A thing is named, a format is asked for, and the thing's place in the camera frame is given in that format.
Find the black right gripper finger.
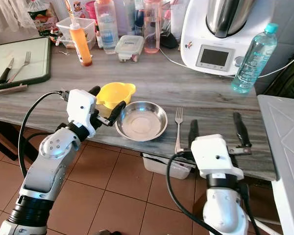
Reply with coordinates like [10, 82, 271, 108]
[233, 112, 252, 147]
[188, 119, 199, 148]

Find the silver metal fork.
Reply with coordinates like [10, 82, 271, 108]
[9, 51, 31, 83]
[174, 107, 184, 154]

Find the stainless steel bowl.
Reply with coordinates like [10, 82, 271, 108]
[115, 101, 168, 142]

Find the white plastic folding table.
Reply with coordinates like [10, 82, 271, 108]
[257, 94, 294, 235]

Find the grey-top dark wooden table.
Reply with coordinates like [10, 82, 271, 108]
[0, 34, 279, 218]

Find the orange sauce bottle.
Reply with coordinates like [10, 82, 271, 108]
[69, 19, 93, 67]

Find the white plastic storage box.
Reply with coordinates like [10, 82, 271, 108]
[142, 153, 193, 180]

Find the small lidded glass container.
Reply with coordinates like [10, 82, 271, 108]
[115, 35, 144, 63]

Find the clear bottle orange cap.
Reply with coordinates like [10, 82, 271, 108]
[95, 0, 118, 54]

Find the wooden strip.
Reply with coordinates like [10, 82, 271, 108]
[0, 84, 28, 96]

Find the clear plastic tub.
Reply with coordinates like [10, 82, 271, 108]
[56, 17, 97, 49]

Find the blue plastic water bottle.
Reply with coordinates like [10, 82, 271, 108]
[231, 23, 279, 94]

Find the green-rimmed cutting board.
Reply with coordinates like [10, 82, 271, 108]
[0, 37, 51, 90]

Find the pink lidded jar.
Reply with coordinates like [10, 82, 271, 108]
[85, 1, 98, 20]

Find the tall pink drinking bottle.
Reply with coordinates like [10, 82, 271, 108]
[142, 0, 163, 54]

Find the cartoon print carton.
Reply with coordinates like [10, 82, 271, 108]
[66, 0, 86, 19]

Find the printed snack bag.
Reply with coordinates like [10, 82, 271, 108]
[33, 0, 60, 36]

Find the white kitchen cooking machine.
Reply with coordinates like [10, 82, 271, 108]
[180, 0, 278, 76]

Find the white lace curtain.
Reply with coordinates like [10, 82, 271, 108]
[0, 0, 37, 33]

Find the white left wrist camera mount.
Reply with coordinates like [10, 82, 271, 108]
[67, 89, 98, 129]

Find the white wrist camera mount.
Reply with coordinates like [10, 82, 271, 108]
[190, 134, 245, 179]
[67, 89, 98, 129]

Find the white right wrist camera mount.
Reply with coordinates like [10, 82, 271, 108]
[190, 134, 245, 179]

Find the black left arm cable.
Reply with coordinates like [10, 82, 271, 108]
[18, 91, 72, 178]

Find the black-handled knife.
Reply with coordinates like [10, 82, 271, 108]
[0, 58, 14, 84]

